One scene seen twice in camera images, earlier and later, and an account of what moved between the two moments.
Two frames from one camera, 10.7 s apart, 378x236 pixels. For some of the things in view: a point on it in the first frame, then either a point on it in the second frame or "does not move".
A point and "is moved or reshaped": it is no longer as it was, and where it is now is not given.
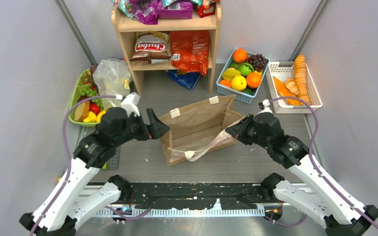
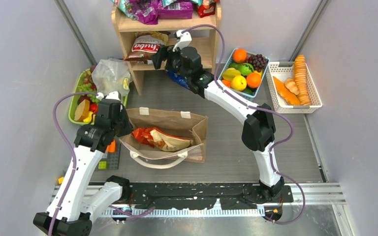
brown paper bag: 198,129 is moved or reshaped
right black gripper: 242,129 → 159,58
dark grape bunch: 259,61 does not move
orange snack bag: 190,50 → 158,138
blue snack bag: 188,80 does not move
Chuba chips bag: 151,47 does not move
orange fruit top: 239,55 does not move
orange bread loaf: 283,92 does not move
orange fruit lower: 253,80 does not move
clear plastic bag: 112,77 does not move
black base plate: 197,195 does not move
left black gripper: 146,128 → 123,122
